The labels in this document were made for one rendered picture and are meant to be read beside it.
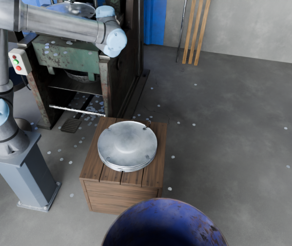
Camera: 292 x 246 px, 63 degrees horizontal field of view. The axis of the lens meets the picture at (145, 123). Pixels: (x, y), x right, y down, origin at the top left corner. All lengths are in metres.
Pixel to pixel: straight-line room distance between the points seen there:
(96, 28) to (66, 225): 1.01
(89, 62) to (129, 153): 0.58
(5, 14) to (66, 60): 0.68
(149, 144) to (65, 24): 0.64
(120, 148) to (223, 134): 0.92
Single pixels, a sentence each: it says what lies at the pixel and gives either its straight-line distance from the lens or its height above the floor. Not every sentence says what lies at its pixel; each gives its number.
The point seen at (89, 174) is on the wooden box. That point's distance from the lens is 1.14.
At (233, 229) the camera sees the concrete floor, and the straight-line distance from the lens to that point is 1.47.
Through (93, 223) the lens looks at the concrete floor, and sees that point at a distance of 1.41.
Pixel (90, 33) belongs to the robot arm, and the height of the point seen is 0.92.
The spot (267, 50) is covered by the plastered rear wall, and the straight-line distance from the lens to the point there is 2.85.
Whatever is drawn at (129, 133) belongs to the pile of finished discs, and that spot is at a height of 0.39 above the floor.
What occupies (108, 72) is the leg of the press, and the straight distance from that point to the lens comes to 1.33.
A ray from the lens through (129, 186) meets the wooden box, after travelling 1.11.
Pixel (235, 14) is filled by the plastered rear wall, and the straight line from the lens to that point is 2.65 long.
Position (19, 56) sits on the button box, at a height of 0.61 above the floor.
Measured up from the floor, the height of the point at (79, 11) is 0.79.
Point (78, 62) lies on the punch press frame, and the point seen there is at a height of 0.56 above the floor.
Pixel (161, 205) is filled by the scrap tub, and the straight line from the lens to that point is 0.96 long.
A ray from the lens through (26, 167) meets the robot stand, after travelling 1.21.
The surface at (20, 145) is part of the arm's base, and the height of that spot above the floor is 0.49.
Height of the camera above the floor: 1.29
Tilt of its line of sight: 46 degrees down
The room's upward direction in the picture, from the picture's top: 2 degrees clockwise
